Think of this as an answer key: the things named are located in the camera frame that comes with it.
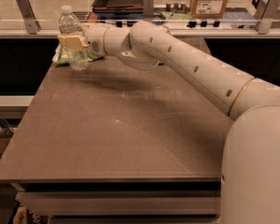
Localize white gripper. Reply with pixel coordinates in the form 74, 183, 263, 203
58, 22, 110, 56

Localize clear plastic water bottle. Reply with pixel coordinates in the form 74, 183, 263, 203
59, 6, 89, 71

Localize left metal glass bracket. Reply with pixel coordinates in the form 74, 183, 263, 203
16, 0, 41, 35

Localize right metal glass bracket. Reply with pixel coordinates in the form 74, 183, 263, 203
256, 0, 280, 35

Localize green jalapeno chip bag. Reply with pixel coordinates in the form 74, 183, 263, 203
52, 45, 101, 65

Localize metal glass bracket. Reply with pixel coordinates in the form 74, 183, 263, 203
256, 0, 280, 35
16, 0, 41, 35
143, 0, 154, 21

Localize middle metal glass bracket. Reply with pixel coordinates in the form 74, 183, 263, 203
143, 0, 154, 21

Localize yellow printed bag under table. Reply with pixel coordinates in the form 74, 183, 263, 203
12, 206, 48, 224

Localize grey table drawer front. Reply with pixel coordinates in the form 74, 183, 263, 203
16, 191, 220, 216

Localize brown cardboard box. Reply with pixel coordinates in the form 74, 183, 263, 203
190, 0, 228, 19

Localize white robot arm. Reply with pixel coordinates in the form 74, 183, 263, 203
58, 21, 280, 224

